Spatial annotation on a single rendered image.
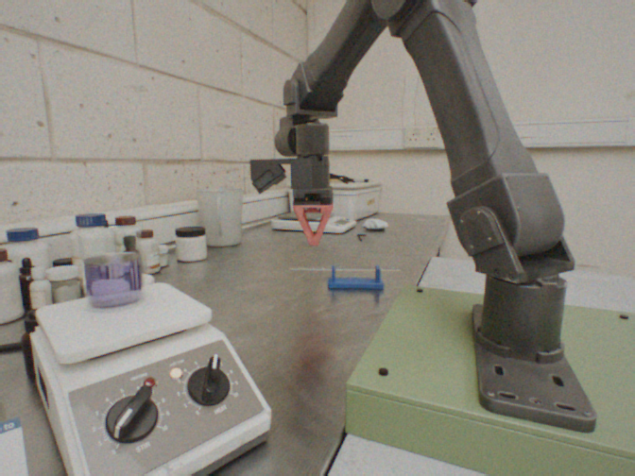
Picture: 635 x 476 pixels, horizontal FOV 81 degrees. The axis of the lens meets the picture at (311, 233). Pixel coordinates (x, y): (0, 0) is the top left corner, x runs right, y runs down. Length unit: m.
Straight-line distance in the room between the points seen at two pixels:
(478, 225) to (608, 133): 1.40
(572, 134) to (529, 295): 1.38
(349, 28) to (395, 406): 0.45
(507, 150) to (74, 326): 0.39
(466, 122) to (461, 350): 0.21
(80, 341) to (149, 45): 0.88
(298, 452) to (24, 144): 0.73
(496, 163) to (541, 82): 1.41
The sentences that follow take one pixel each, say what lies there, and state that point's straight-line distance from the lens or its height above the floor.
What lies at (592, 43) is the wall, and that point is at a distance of 1.80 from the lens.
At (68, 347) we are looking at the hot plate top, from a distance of 0.33.
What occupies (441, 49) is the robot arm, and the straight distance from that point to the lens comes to 0.42.
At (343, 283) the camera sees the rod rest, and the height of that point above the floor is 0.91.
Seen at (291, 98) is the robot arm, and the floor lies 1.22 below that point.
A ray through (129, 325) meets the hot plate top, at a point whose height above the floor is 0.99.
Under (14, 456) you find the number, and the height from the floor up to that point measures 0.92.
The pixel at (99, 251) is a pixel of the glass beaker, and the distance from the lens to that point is 0.37.
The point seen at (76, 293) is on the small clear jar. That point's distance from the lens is 0.72.
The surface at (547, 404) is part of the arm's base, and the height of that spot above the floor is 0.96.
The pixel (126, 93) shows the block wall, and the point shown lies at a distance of 1.03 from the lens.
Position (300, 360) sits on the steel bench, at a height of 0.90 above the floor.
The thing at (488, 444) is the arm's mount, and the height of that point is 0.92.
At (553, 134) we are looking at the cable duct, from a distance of 1.69.
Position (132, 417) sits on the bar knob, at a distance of 0.29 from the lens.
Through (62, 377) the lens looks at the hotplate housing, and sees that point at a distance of 0.33.
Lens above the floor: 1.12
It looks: 10 degrees down
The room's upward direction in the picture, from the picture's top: straight up
